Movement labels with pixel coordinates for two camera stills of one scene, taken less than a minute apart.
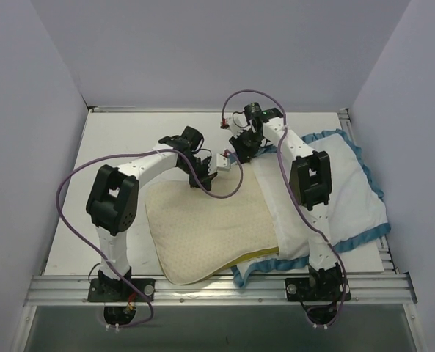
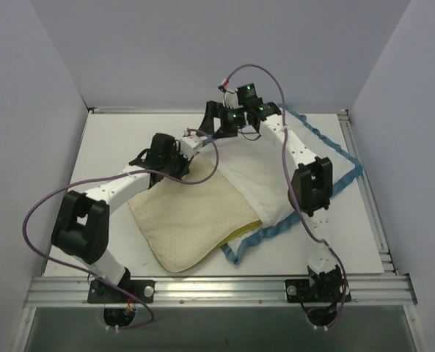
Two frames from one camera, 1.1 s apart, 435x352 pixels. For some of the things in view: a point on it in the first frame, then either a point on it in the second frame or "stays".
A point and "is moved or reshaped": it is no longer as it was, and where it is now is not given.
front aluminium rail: (264, 290) stays
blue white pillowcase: (356, 210) -> (257, 168)
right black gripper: (244, 147) -> (210, 119)
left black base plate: (120, 290) stays
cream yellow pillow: (195, 234) is moved or reshaped
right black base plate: (316, 289) stays
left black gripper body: (201, 176) -> (144, 160)
